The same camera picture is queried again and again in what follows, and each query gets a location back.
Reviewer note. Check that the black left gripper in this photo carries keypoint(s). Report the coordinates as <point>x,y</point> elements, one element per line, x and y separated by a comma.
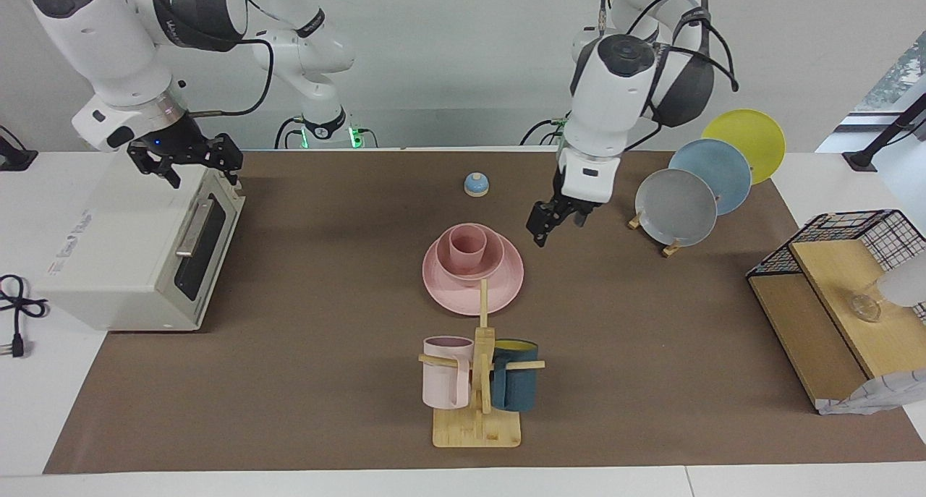
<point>553,213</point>

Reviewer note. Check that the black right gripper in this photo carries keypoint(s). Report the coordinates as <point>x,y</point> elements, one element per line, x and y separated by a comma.
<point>188,150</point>

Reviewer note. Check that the pink bowl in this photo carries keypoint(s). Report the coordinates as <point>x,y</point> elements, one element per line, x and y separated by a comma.
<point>493,255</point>

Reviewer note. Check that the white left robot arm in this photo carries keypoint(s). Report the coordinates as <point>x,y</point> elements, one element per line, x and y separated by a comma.
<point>608,99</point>

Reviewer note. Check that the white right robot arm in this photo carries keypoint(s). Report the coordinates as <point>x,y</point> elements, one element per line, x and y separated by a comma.
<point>101,41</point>

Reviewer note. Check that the blue bell with wooden knob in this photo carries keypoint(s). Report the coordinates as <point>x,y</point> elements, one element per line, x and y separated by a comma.
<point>476,186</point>

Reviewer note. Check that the white toaster oven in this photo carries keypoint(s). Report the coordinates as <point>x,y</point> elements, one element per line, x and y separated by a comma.
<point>123,251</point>

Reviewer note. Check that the wooden plate rack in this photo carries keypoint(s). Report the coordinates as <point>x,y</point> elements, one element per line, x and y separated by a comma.
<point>671,249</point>

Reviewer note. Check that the grey plate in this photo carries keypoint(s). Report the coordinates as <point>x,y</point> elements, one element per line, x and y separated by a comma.
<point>676,207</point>

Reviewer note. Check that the pink plate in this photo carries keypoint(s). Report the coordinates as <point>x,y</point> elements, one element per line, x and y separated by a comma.
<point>463,294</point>

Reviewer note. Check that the dark teal mug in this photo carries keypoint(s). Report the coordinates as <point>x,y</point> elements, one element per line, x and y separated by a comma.
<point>517,381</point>

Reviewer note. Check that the light blue plate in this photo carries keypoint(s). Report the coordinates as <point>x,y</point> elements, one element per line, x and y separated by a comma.
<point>716,168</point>

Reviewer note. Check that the black clamp base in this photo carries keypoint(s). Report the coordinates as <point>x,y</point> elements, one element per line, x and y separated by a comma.
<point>14,160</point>

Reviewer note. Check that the pale pink mug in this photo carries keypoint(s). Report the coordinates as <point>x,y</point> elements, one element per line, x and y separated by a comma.
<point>443,381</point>

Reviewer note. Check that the yellow plate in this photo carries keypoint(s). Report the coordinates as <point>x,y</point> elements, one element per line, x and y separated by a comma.
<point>752,135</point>

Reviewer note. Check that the wooden mug tree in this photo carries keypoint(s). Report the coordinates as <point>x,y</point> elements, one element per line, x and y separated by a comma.
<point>477,428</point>

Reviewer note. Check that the brown table mat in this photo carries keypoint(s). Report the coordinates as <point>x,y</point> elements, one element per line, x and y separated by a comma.
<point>325,381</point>

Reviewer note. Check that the clear glass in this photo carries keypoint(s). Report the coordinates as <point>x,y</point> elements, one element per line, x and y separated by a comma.
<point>866,309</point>

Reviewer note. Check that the black stand leg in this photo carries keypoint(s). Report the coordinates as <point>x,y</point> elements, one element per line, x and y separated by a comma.
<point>886,139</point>

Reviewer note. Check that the frosted white container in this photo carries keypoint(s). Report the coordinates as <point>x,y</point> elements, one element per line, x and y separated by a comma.
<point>904,283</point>

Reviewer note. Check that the checked white cloth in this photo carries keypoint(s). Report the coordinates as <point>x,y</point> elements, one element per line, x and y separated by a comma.
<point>875,396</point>

